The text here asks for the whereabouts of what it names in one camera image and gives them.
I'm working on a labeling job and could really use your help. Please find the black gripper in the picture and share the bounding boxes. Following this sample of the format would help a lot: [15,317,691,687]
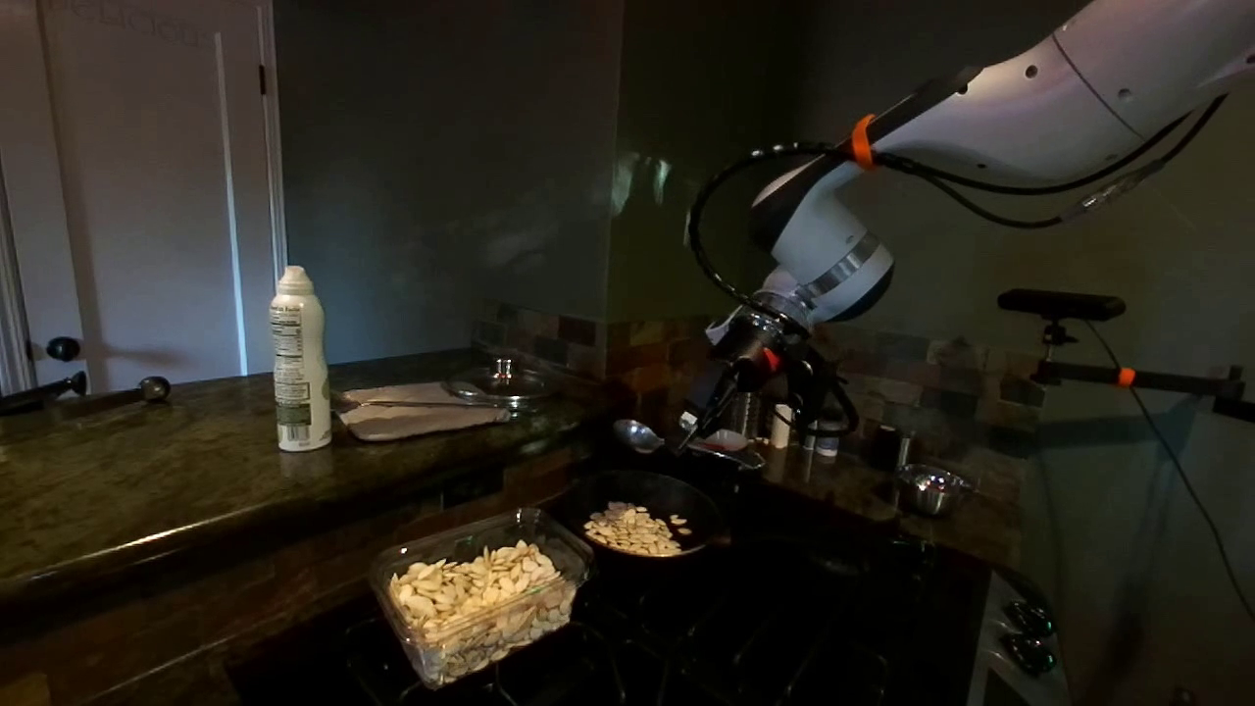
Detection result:
[691,307,841,435]

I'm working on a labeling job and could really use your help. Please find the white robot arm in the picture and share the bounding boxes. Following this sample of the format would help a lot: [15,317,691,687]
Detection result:
[683,0,1255,440]

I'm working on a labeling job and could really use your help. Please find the small white bottle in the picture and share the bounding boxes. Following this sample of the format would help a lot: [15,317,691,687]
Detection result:
[770,404,795,452]

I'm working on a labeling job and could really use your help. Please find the black frying pan with popcorn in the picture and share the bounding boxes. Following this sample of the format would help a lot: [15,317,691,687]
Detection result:
[553,470,724,559]

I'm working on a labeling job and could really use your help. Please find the silver metal cup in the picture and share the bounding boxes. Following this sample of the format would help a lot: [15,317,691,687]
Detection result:
[902,468,969,517]

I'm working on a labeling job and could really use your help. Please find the black gas stove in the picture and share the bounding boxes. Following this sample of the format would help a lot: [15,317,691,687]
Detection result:
[228,503,1070,706]

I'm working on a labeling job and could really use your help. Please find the folded grey cloth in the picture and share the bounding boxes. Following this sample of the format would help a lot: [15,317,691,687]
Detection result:
[339,379,507,441]

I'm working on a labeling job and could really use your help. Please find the clear container of popcorn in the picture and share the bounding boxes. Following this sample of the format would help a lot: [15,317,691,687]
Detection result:
[368,508,591,689]

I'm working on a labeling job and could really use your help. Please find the white spray bottle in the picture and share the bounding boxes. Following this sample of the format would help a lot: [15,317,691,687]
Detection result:
[271,265,332,452]

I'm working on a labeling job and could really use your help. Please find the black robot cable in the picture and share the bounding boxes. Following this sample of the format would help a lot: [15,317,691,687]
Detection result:
[683,137,857,317]

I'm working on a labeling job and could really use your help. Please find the black camera on stand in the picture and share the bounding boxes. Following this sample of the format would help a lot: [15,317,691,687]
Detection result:
[995,290,1127,345]

